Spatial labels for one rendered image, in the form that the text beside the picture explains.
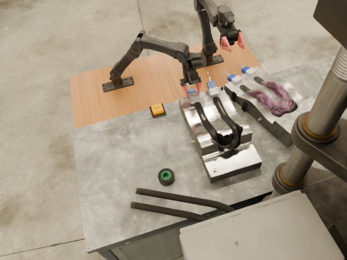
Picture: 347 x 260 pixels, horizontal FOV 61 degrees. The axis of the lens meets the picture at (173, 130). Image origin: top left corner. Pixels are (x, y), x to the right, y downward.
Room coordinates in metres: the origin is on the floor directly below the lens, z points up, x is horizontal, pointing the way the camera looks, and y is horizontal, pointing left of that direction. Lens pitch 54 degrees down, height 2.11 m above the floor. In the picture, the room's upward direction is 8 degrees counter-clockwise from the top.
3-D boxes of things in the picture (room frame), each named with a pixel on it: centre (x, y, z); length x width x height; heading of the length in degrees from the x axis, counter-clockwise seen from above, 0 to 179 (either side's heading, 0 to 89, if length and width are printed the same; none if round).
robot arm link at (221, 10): (1.29, -0.32, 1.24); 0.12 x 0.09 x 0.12; 9
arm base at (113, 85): (1.37, 0.31, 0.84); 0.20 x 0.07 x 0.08; 99
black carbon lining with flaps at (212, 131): (0.90, -0.23, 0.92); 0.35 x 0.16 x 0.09; 10
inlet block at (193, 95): (1.14, -0.13, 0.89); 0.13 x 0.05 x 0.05; 11
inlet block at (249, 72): (1.29, -0.48, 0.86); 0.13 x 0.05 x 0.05; 28
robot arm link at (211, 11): (1.45, -0.29, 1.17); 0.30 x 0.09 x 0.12; 9
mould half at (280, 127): (1.03, -0.56, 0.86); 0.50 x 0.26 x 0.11; 28
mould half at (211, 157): (0.88, -0.22, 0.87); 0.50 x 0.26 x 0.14; 10
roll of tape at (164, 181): (0.67, 0.07, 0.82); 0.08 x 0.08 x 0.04
